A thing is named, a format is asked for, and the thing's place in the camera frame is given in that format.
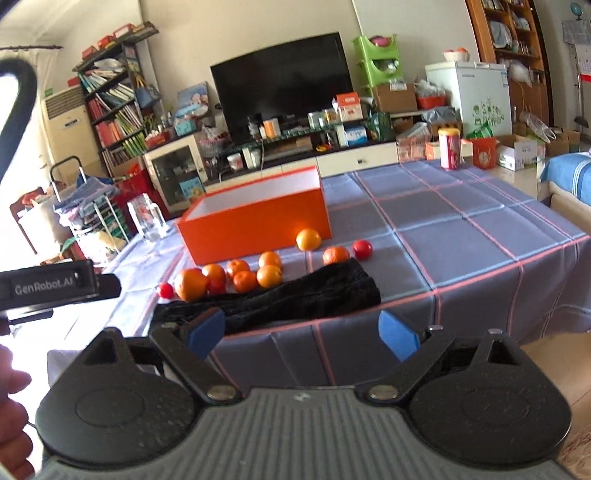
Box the small red tomato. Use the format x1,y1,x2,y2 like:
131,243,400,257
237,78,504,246
157,282,175,300
353,240,374,261

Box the yellow-orange orange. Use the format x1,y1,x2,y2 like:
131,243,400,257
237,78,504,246
295,228,322,252

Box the person's left hand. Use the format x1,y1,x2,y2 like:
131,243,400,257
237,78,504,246
1,346,35,479

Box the large orange left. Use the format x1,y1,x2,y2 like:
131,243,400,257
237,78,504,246
174,269,208,302

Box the white floor air conditioner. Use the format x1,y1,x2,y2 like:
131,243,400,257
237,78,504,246
41,86,108,177

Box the black velvet cloth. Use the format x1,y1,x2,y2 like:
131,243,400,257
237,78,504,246
148,259,382,335

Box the orange front of cluster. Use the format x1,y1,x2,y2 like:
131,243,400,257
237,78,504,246
256,265,283,289

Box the white glass door cabinet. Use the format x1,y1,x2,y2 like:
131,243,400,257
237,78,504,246
144,133,207,215

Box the dark orange tangerine right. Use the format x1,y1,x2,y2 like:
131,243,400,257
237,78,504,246
322,246,349,266

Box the orange cardboard box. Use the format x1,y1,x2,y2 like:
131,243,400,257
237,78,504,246
177,167,332,265

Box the black bookshelf with books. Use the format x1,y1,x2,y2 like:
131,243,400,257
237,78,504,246
74,21,159,177

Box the blue striped bed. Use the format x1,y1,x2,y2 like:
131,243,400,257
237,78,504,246
538,151,590,232

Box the red yellow cylindrical can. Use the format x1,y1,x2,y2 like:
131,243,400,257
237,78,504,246
438,127,462,170

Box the white TV stand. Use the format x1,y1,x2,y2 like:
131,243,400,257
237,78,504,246
204,142,399,193

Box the white chest freezer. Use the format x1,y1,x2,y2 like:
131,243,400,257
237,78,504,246
425,62,512,136

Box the brown cardboard box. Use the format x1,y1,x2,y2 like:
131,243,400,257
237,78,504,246
373,83,418,114

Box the green stacked plastic bins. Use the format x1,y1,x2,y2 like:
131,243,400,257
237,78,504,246
353,34,404,93

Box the black flat screen television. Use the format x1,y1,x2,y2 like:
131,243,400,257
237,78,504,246
211,32,353,144

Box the wooden display shelf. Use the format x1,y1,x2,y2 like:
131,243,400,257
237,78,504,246
466,0,554,125

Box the wire rack trolley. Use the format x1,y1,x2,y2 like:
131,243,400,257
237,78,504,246
49,156,132,265

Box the black cable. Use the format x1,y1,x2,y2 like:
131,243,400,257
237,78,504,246
0,58,39,183

